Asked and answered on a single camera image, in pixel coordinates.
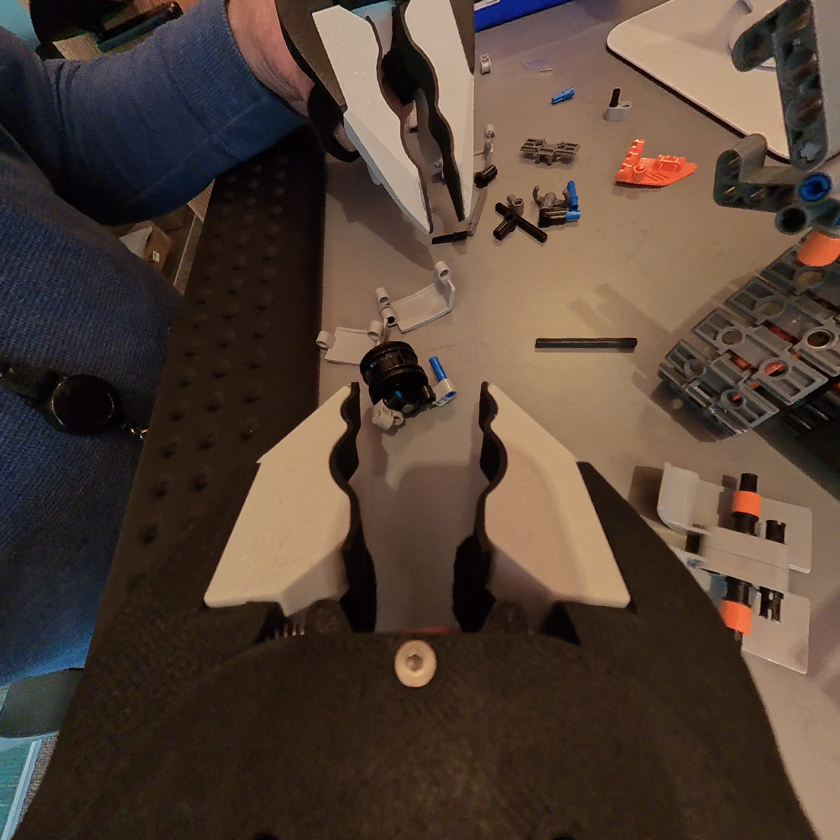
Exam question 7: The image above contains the grey bracket with orange bush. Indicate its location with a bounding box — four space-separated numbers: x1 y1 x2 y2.
633 462 815 673

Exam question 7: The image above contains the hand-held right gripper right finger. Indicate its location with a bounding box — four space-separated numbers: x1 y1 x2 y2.
453 382 633 634

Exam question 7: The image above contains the person's left hand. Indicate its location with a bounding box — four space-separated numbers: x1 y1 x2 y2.
225 0 324 124

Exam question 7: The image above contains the white curved panel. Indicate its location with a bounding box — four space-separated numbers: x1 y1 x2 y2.
402 85 447 179

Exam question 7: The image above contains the colourful printed carton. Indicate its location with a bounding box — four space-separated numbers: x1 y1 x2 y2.
0 682 67 840

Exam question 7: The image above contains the blue plastic bin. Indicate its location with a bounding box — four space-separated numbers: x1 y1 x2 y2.
472 0 578 32

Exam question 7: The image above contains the grey H-shaped connector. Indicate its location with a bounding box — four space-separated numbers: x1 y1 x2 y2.
520 138 581 165

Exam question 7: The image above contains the white book stand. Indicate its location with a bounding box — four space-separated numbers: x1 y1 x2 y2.
607 0 811 158

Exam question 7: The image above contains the long black axle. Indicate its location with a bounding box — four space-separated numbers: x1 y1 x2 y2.
494 202 549 244
535 336 637 350

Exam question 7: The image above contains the person's left forearm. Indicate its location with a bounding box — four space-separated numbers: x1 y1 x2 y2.
0 0 309 227

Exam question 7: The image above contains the orange wedge brick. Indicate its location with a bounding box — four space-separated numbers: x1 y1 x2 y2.
616 139 698 188

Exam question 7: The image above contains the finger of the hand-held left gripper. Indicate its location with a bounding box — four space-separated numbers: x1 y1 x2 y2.
311 7 435 235
392 0 476 221

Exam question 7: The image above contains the grey orange tracked toy robot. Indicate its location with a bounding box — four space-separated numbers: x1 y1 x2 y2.
659 0 840 437

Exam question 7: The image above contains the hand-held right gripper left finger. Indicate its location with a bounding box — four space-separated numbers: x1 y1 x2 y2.
203 382 378 634

